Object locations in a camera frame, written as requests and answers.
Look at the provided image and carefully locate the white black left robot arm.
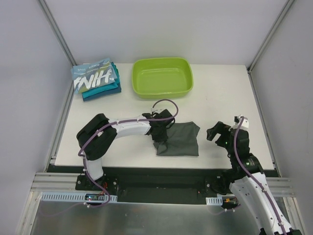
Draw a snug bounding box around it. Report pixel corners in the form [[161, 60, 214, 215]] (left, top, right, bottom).
[[76, 109, 175, 190]]

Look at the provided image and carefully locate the teal folded t-shirt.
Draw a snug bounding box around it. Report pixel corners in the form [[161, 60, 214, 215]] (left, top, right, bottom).
[[82, 62, 122, 102]]

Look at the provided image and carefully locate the dark grey t-shirt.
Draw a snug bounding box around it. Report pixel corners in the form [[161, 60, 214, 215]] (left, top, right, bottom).
[[154, 121, 200, 157]]

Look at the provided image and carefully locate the aluminium frame post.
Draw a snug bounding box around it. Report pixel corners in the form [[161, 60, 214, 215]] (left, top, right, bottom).
[[247, 0, 296, 74], [37, 0, 77, 66]]

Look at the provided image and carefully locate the aluminium front rail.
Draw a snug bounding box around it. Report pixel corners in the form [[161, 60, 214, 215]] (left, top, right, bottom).
[[30, 172, 296, 197]]

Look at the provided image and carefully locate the white slotted cable duct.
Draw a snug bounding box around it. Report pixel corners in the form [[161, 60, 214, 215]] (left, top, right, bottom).
[[205, 195, 223, 206], [41, 192, 118, 203]]

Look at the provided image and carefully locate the left white slotted cable duct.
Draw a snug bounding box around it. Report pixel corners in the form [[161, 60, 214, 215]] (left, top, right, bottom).
[[41, 192, 118, 203]]

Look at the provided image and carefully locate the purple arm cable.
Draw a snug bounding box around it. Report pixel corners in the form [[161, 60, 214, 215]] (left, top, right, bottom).
[[77, 98, 179, 177], [232, 116, 289, 235]]

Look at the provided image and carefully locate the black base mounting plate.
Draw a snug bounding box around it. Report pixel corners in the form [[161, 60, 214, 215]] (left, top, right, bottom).
[[46, 164, 247, 203]]

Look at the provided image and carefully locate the light blue printed folded t-shirt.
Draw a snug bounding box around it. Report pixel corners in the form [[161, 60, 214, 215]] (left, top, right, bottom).
[[70, 58, 117, 94]]

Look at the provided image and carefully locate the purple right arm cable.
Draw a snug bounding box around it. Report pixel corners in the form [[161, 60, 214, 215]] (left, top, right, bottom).
[[232, 116, 289, 235]]

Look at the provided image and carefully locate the right white slotted cable duct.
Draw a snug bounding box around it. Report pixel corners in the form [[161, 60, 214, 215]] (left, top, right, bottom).
[[205, 195, 223, 206]]

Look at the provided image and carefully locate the lime green plastic tub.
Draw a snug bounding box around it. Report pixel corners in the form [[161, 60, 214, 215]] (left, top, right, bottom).
[[132, 57, 194, 99]]

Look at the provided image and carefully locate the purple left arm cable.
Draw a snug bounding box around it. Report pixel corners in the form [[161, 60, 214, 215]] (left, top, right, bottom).
[[77, 98, 179, 177]]

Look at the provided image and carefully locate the left aluminium frame post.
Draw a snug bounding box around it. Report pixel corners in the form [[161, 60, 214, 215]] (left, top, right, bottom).
[[37, 0, 77, 66]]

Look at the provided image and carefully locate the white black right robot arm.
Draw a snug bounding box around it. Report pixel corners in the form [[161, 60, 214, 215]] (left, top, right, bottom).
[[206, 115, 301, 235]]

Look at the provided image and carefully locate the right aluminium frame post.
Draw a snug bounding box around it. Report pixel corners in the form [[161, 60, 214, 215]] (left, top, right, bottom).
[[247, 0, 296, 74]]

